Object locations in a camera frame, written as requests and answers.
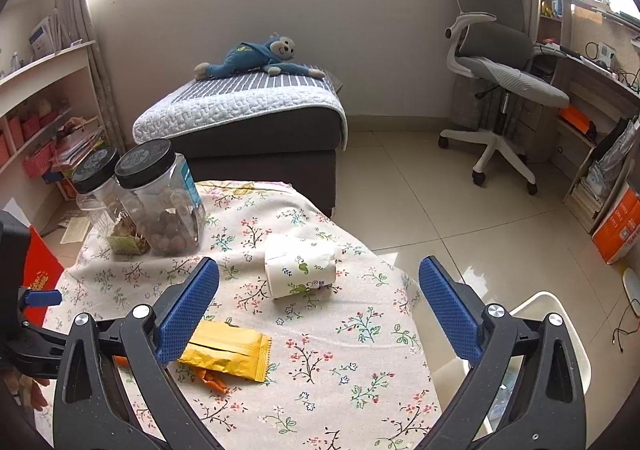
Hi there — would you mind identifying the white grey office chair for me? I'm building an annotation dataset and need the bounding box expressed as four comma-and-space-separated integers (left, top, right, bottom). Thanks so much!
438, 0, 571, 196

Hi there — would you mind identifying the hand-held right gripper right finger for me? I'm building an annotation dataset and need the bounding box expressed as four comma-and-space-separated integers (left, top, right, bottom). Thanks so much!
419, 256, 587, 450

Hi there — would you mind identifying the clear jar with nuts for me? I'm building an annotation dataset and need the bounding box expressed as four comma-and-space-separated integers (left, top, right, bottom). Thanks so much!
71, 146, 151, 256

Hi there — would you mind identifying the dark grey ottoman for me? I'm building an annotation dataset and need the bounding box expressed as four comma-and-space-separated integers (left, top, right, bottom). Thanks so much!
175, 105, 349, 218

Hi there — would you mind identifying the clear jar with brown balls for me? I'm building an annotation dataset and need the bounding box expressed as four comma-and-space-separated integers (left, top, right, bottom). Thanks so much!
115, 139, 207, 257

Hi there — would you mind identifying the pink plastic basket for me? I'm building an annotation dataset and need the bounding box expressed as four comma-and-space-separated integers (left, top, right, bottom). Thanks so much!
22, 143, 57, 178

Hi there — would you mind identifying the orange white cardboard box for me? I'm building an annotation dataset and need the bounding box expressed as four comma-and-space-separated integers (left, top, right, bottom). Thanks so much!
591, 180, 640, 265

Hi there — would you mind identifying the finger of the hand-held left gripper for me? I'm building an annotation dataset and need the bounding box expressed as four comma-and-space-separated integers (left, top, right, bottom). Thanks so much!
15, 320, 68, 381
19, 287, 63, 317

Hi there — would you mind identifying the orange black tool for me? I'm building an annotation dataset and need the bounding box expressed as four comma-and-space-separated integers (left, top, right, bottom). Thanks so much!
557, 105, 598, 138

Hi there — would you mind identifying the black cable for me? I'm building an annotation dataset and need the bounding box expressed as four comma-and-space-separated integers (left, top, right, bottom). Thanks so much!
612, 300, 640, 351

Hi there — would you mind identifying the yellow snack packet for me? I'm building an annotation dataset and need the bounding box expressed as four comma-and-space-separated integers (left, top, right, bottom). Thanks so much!
177, 320, 273, 383

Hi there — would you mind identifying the white shelf unit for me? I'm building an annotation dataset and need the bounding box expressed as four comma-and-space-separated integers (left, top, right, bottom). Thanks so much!
0, 0, 111, 201

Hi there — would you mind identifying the beige paper sheet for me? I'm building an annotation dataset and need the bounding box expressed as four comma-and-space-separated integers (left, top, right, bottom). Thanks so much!
60, 216, 91, 245

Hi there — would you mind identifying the white paper cup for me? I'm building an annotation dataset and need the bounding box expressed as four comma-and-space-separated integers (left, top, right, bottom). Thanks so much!
263, 235, 338, 300

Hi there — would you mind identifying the blue plush monkey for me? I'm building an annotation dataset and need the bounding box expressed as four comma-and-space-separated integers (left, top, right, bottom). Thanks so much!
194, 33, 326, 81

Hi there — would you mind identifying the orange carrot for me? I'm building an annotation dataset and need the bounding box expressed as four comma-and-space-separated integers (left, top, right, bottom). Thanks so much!
115, 355, 229, 393

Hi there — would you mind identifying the person's left hand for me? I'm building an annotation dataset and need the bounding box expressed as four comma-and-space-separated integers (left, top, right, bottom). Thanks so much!
2, 367, 51, 412

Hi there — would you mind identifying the white plastic bin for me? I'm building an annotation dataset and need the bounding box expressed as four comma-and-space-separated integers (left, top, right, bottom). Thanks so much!
432, 291, 592, 450

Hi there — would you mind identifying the floral tablecloth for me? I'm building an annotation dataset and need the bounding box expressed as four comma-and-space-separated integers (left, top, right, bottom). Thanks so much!
42, 179, 441, 450

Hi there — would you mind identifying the wooden desk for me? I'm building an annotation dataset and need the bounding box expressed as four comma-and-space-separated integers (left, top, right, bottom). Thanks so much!
537, 0, 640, 241

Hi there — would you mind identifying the red paper bag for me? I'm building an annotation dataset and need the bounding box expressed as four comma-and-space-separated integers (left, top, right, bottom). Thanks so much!
20, 225, 66, 326

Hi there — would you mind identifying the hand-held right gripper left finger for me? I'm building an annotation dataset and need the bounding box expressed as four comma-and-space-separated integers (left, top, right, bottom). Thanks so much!
54, 257, 236, 450

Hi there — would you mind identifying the stack of papers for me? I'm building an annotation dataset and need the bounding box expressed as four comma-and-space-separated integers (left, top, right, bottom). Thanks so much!
50, 117, 108, 166

